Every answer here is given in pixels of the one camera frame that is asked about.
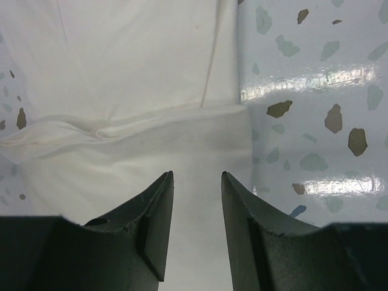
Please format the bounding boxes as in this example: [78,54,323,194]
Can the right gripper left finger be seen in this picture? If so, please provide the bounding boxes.
[1,172,174,290]

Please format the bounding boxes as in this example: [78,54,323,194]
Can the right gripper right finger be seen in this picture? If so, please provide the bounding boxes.
[221,172,387,290]

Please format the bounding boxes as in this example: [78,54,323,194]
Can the white t shirt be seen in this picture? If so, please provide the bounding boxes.
[1,1,252,290]

